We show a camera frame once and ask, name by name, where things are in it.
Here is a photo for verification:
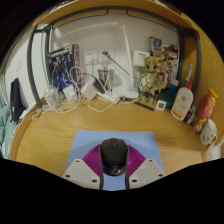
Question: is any white bottle with red cap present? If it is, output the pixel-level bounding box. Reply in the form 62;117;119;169
170;77;195;122

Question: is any brown tree figure toy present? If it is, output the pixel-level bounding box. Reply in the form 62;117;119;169
138;54;162;105

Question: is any black bag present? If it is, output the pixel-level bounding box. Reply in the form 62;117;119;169
9;78;27;123

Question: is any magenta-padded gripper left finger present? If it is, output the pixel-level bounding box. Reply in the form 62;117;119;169
61;144;105;190

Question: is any light blue mouse pad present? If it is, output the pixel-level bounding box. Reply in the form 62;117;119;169
65;129;165;192

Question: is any clear plastic food container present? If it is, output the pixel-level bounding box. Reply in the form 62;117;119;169
203;139;224;162

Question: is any clear glass jar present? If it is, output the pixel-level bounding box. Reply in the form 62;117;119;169
44;84;61;108

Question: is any white wall box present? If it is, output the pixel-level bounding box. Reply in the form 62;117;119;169
133;49;151;68

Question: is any white mug with face print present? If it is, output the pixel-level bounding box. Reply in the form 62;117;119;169
199;118;218;147

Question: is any black slim bar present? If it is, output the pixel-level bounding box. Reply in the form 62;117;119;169
133;100;155;112

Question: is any white power strip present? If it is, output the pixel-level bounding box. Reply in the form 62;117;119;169
96;91;121;105

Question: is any black computer mouse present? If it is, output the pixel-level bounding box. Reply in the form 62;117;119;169
99;137;129;177

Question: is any dark blue model kit box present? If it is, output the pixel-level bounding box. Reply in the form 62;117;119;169
47;44;81;91

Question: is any white wall socket plate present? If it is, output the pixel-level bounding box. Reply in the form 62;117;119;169
82;49;115;66

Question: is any colourful figure box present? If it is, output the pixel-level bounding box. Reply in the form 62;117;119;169
149;35;180;63

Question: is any metal cup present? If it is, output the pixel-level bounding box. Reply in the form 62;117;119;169
97;68;115;88

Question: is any golden robot model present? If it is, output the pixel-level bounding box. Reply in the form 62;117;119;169
156;44;180;92

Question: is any white cable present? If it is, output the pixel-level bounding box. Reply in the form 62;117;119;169
87;96;116;114
33;66;84;116

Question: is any white desk lamp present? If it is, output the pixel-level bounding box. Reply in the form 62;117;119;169
53;21;140;100

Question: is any small white charger block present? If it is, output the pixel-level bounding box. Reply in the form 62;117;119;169
62;85;78;102

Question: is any white power adapter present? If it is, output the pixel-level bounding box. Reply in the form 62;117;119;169
80;77;98;101

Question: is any small white desk clock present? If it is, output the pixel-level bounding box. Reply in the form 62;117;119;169
155;99;167;112

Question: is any blue red small pack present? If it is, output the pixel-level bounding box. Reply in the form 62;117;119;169
184;109;197;126

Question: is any red chip canister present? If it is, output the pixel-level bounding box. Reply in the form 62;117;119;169
192;88;219;134

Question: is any curved wooden cabinet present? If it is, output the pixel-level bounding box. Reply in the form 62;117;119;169
179;19;224;134

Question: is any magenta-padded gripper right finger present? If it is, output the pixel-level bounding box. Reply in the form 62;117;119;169
124;145;167;190

